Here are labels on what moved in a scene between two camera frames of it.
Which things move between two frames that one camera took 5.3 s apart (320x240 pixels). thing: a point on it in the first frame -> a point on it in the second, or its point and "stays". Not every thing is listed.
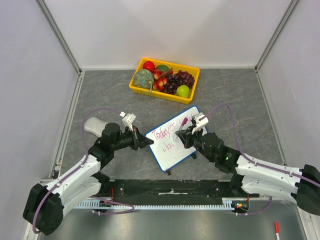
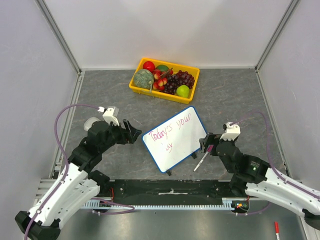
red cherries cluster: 161,78 stays
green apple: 183,91 stays
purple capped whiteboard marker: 185,120 -> 209,147
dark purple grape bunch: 181,78 stays
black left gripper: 143,141 -> 129,135
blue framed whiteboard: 168,148 stays
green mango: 162,68 stays
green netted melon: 143,78 stays
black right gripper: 189,138 -> 210,144
